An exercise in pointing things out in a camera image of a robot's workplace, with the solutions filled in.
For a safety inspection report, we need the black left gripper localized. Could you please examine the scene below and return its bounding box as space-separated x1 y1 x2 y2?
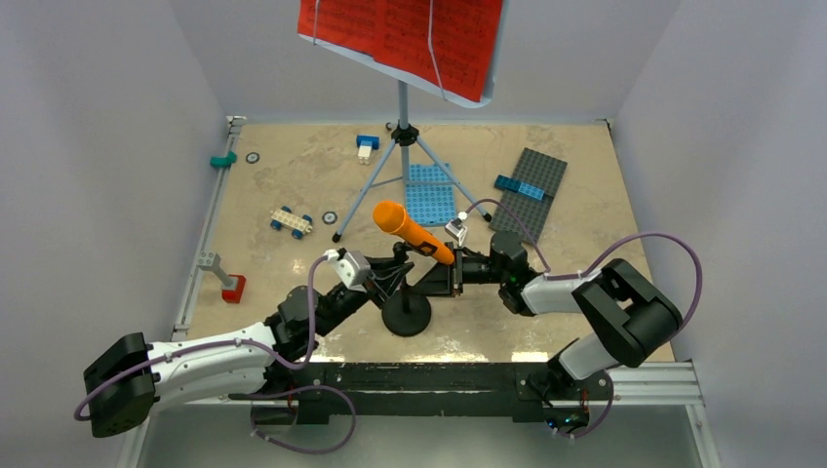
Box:
313 254 412 337

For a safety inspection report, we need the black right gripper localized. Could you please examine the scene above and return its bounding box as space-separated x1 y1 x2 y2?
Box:
412 242 507 298

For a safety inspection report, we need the black microphone stand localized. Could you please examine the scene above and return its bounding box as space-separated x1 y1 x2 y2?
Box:
381 269 432 337

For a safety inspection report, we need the orange toy microphone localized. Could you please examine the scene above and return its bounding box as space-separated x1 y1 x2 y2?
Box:
373 200 455 265

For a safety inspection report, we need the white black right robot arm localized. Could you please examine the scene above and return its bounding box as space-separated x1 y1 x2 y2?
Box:
413 232 686 401

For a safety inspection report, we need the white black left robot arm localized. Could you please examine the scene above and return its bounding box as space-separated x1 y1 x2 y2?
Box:
73 251 413 439

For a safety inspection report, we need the light blue building baseplate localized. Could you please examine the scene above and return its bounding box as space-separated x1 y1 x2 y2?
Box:
405 164 456 227

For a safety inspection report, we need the toy brick car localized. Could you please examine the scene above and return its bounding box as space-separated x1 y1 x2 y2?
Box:
269 206 314 240

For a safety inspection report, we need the blue building brick strip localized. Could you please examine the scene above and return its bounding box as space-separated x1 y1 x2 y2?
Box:
494 175 545 201

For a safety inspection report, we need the blue and white brick stack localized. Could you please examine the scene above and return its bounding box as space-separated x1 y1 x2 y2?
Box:
356 135 380 165

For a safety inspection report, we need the light blue music stand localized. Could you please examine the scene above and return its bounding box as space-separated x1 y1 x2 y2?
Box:
297 0 510 244

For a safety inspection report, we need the grey building baseplate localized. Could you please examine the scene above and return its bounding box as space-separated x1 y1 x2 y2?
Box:
489 147 568 243

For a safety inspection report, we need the teal curved block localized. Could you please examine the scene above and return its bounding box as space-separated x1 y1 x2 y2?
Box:
210 150 238 170

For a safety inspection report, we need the red sheet music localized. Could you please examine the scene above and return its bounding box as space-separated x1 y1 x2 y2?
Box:
297 1 507 108

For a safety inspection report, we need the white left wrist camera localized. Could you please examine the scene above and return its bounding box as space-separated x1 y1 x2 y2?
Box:
323 248 372 293

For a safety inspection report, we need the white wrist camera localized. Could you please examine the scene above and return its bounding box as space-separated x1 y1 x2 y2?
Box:
323 248 372 293
445 212 468 248

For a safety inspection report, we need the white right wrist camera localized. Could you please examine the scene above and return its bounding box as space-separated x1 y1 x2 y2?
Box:
445 212 468 248

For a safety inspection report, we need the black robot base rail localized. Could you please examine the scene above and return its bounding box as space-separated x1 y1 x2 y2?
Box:
230 362 613 433

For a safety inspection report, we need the grey post on red brick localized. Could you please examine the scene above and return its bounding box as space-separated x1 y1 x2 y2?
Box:
196 252 247 304

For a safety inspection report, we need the aluminium left edge rail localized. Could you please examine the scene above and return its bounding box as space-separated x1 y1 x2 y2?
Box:
171 114 248 342

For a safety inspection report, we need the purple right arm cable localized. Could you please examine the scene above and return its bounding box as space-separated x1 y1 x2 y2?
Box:
461 197 704 441

